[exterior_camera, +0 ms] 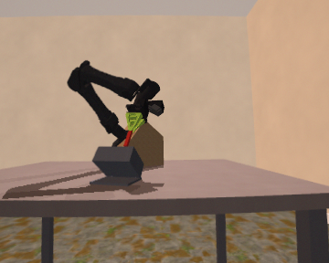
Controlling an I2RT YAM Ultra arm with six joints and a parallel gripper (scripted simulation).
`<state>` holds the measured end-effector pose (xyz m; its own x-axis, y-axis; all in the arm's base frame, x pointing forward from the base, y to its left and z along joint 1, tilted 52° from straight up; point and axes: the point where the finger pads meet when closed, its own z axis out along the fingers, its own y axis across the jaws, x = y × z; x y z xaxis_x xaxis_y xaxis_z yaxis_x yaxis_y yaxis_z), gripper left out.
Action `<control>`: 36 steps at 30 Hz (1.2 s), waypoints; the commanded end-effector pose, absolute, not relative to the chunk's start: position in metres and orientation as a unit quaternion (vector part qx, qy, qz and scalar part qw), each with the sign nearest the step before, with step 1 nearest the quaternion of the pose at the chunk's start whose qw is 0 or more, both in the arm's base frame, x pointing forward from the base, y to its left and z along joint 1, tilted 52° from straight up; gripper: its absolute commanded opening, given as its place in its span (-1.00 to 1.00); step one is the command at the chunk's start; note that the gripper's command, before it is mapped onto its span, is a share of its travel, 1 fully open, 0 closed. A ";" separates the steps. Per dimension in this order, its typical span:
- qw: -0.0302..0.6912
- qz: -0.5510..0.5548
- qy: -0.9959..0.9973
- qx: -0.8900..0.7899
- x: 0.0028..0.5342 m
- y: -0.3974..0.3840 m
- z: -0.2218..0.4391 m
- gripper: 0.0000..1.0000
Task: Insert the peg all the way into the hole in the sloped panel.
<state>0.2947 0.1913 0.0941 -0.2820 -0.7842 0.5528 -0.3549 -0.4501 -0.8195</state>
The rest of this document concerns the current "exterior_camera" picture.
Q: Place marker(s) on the red peg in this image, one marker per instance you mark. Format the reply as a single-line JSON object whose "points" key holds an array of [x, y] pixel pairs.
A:
{"points": [[129, 135]]}

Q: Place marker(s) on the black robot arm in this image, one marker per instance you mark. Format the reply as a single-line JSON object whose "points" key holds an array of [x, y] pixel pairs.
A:
{"points": [[84, 75]]}

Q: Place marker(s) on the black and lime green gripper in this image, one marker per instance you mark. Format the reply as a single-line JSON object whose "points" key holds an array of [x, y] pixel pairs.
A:
{"points": [[135, 115]]}

